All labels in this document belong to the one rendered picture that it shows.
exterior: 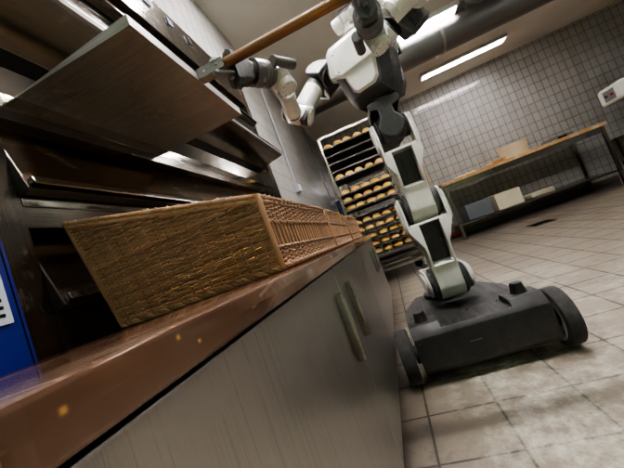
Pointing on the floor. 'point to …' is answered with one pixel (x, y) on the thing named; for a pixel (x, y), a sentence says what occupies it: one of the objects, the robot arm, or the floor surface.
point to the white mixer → (614, 93)
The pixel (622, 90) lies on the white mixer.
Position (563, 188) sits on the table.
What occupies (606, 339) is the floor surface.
